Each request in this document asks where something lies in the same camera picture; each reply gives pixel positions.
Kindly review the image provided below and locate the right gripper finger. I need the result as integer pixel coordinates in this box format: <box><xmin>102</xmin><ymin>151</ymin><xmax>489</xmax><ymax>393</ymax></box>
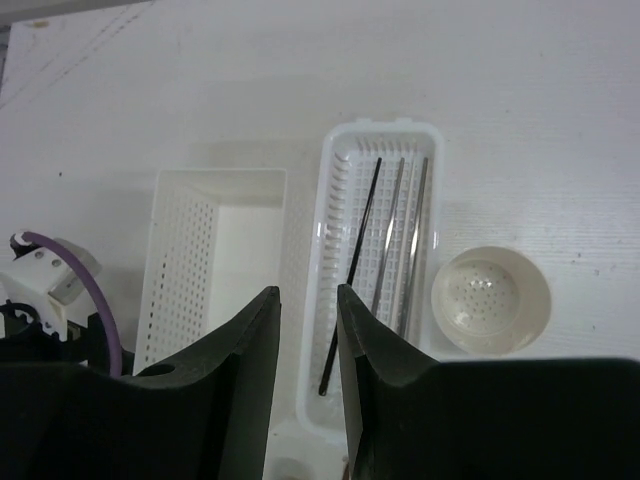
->
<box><xmin>337</xmin><ymin>285</ymin><xmax>639</xmax><ymax>479</ymax></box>

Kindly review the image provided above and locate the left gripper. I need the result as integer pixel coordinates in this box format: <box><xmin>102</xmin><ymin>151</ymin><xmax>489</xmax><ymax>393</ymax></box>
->
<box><xmin>1</xmin><ymin>286</ymin><xmax>281</xmax><ymax>479</ymax></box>

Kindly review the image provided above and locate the black chopstick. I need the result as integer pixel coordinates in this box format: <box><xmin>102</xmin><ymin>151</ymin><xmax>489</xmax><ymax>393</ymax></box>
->
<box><xmin>318</xmin><ymin>157</ymin><xmax>382</xmax><ymax>397</ymax></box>

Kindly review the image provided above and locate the white chopstick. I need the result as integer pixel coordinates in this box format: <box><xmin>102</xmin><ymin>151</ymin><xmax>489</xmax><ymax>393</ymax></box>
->
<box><xmin>390</xmin><ymin>160</ymin><xmax>416</xmax><ymax>328</ymax></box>

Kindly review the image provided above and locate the beige wooden spoon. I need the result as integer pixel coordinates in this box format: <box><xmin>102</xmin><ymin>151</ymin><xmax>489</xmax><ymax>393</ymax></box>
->
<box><xmin>270</xmin><ymin>457</ymin><xmax>314</xmax><ymax>480</ymax></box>

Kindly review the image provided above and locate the white square box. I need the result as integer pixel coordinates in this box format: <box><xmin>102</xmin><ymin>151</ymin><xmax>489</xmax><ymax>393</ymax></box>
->
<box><xmin>133</xmin><ymin>168</ymin><xmax>286</xmax><ymax>374</ymax></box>

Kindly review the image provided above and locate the white perforated basket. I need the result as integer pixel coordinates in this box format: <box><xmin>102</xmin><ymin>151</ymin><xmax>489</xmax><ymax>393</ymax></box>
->
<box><xmin>296</xmin><ymin>119</ymin><xmax>444</xmax><ymax>444</ymax></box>

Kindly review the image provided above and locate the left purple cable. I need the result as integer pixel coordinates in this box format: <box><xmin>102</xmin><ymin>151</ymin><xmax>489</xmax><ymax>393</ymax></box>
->
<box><xmin>22</xmin><ymin>230</ymin><xmax>124</xmax><ymax>377</ymax></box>

